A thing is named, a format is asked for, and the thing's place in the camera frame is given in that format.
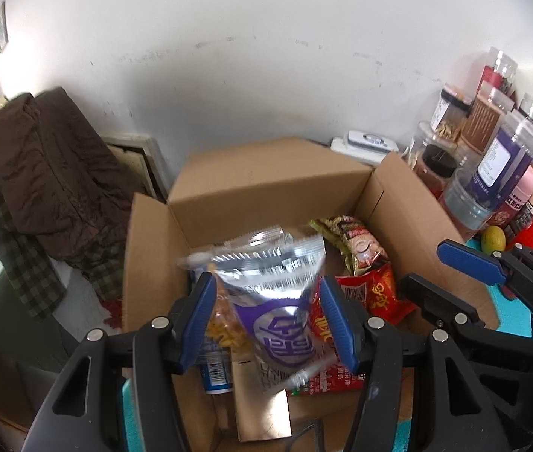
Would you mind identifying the grey chair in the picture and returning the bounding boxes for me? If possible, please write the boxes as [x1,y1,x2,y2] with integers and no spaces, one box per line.
[0,207,121,373]

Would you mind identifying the red yellow print packet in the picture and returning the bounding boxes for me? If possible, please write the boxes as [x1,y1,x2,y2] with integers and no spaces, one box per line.
[337,264,415,325]

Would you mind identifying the yellow green fruit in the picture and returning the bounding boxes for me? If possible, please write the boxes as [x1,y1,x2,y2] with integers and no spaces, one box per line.
[481,226,506,253]

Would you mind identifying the black lid spice jar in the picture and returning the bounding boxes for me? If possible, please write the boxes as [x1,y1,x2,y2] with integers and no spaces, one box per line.
[414,144,458,199]

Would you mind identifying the yellow red striped packet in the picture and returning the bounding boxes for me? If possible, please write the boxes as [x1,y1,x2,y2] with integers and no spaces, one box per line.
[308,215,390,276]

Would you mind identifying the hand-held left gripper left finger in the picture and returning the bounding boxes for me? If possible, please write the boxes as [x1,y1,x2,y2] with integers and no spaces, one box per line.
[22,272,219,452]

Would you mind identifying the clear jar of nuts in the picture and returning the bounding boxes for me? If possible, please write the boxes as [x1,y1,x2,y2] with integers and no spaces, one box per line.
[431,85,472,142]

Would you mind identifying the wide jar brown paste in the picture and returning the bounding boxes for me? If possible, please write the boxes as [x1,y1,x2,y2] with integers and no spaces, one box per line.
[440,169,495,241]

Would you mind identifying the green plaid shirt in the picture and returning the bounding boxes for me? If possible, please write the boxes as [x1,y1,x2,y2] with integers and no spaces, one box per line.
[0,146,123,321]

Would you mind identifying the white flat device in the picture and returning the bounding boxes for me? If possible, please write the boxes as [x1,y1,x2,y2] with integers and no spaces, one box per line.
[331,130,399,165]

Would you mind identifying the teal bubble mat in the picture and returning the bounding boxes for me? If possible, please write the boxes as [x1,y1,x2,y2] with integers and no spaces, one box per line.
[120,238,533,452]

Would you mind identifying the clear waffle packet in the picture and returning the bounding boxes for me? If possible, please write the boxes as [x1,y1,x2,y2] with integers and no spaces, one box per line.
[203,278,253,354]

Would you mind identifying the blue white tube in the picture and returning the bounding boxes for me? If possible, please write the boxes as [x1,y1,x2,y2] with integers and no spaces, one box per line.
[198,346,234,395]

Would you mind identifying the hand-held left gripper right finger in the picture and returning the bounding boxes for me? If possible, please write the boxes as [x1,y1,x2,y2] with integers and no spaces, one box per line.
[318,274,507,452]

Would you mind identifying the white framed wall panel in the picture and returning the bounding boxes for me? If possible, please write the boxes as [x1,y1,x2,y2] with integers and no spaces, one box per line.
[102,134,169,203]

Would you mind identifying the cardboard box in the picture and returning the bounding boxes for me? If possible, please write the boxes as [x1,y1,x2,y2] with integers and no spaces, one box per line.
[122,136,503,452]

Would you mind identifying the clear jar blue label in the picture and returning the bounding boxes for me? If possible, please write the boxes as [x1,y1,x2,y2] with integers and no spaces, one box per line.
[471,113,533,208]

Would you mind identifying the silver purple snack packet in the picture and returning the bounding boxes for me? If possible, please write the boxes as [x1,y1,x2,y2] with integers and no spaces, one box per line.
[177,225,328,387]

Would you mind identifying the brown jacket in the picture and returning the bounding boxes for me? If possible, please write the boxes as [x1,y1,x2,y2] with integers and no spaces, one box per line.
[0,87,140,269]

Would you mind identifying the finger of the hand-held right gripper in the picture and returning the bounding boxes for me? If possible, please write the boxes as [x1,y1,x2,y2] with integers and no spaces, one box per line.
[398,273,533,363]
[437,239,533,321]

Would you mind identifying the red white snack packet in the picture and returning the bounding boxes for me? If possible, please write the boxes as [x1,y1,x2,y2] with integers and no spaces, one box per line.
[290,287,371,396]

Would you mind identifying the clear jar red contents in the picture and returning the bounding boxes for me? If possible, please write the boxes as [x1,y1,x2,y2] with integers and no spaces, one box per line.
[480,47,519,90]

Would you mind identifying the gold box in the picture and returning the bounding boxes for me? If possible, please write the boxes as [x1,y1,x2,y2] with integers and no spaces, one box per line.
[231,353,292,442]

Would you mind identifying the pink bottle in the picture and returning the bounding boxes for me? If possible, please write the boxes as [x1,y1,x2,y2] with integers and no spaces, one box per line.
[502,169,533,227]

